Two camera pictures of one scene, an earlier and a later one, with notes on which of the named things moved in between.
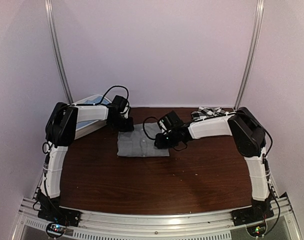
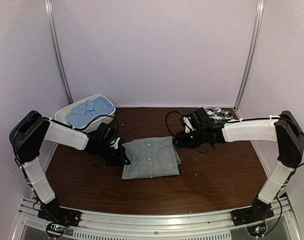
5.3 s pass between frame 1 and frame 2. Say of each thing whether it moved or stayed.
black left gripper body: moved
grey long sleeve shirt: moved
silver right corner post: stayed
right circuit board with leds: stayed
